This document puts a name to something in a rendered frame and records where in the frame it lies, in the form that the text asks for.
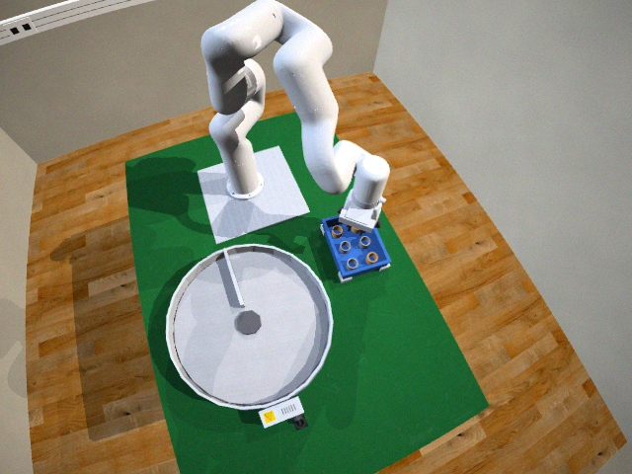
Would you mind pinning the blue crate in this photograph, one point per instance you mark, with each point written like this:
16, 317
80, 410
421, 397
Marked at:
356, 252

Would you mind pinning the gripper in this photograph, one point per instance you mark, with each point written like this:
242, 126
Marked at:
374, 216

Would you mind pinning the grey metal bushing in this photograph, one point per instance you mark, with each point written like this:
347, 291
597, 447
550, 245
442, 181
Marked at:
353, 261
346, 243

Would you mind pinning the white hollow ring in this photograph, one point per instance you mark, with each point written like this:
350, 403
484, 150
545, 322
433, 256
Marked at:
364, 238

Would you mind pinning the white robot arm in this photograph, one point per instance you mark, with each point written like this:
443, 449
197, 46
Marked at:
227, 49

